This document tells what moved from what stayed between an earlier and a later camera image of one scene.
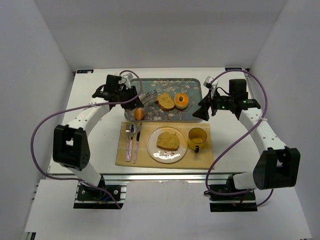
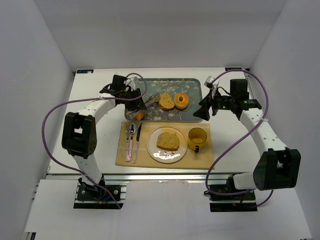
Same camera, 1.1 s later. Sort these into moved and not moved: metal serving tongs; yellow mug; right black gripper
Moved: metal serving tongs
Not moved: yellow mug; right black gripper
